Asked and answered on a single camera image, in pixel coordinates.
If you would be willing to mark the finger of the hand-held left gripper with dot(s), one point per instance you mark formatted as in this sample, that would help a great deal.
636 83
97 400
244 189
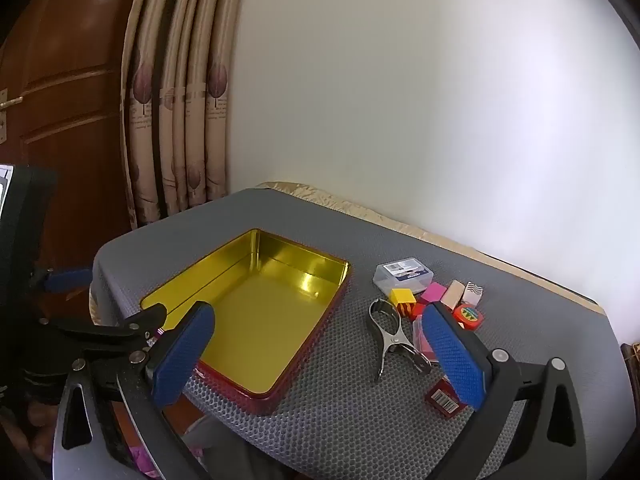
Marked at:
110 330
67 280

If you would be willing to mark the brown wooden door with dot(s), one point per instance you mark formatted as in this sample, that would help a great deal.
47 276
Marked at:
65 110

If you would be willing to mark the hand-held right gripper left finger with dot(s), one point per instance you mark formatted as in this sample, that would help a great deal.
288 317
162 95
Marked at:
182 355

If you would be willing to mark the beige eraser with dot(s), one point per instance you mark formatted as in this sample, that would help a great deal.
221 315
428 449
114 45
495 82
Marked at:
454 294

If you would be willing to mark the striped white eraser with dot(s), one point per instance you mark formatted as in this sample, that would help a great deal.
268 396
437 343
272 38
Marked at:
473 294

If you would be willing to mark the yellow block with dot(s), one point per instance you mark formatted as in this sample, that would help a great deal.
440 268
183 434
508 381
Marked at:
400 296

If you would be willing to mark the golden tin box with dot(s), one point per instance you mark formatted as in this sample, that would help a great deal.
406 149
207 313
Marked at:
250 310

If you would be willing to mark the beige leaf-print curtain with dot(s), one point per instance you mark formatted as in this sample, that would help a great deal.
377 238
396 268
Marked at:
175 110

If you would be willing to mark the brass door hinge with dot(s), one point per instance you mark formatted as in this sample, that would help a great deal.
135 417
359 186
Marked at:
4 115

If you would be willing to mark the red barcode box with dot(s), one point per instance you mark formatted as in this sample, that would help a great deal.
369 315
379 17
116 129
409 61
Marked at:
442 400

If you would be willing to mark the pink flat case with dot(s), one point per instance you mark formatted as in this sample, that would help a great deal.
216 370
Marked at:
424 342

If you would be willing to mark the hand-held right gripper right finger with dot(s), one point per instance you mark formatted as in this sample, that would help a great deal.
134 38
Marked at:
455 355

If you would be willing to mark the purple clothing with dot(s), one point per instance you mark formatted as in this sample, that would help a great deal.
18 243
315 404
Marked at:
145 462

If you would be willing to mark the red striped block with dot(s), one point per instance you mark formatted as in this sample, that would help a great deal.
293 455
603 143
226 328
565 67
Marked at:
411 309

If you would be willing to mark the pink eraser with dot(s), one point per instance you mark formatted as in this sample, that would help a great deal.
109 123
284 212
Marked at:
434 291

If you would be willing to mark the clear plastic box blue label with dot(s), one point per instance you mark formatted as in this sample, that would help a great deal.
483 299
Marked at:
402 272

